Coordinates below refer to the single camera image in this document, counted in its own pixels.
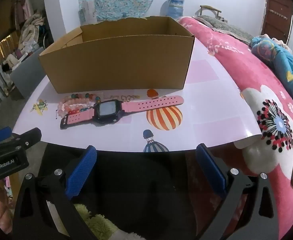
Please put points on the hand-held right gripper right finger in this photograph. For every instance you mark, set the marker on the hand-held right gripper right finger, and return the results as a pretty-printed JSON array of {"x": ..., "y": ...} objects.
[{"x": 211, "y": 172}]

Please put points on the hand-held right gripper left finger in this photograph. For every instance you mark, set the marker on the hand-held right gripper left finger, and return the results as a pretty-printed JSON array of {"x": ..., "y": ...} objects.
[{"x": 81, "y": 175}]

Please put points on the black wrist watch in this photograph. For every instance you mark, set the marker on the black wrist watch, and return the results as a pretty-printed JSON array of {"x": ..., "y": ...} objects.
[{"x": 106, "y": 110}]

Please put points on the brown cardboard box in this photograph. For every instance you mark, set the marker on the brown cardboard box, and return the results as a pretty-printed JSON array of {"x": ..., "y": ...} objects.
[{"x": 111, "y": 65}]

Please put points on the person's left hand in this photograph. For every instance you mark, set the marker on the person's left hand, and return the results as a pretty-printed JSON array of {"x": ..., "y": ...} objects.
[{"x": 1, "y": 215}]

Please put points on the fuzzy green white garment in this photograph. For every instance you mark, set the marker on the fuzzy green white garment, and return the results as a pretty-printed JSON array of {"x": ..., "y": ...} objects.
[{"x": 101, "y": 225}]

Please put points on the grey panel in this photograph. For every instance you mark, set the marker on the grey panel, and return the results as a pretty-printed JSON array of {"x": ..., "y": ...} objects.
[{"x": 26, "y": 77}]

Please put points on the pink floral blanket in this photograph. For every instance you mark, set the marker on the pink floral blanket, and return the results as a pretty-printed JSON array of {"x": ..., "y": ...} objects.
[{"x": 236, "y": 75}]

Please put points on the pile of clothes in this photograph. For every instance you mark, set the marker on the pile of clothes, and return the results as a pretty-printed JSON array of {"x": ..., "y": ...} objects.
[{"x": 31, "y": 32}]

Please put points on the blue printed quilt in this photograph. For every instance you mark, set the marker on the blue printed quilt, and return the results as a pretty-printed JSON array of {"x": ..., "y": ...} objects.
[{"x": 286, "y": 65}]

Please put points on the grey floral pillow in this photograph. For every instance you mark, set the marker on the grey floral pillow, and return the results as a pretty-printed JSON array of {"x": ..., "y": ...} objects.
[{"x": 224, "y": 27}]

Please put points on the wooden chair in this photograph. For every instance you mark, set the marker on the wooden chair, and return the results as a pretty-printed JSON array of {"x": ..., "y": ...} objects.
[{"x": 210, "y": 8}]

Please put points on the blue water bottle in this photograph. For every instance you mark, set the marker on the blue water bottle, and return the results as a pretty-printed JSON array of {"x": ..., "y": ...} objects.
[{"x": 174, "y": 8}]

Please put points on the brown door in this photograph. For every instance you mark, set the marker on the brown door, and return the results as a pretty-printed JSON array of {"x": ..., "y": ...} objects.
[{"x": 276, "y": 17}]

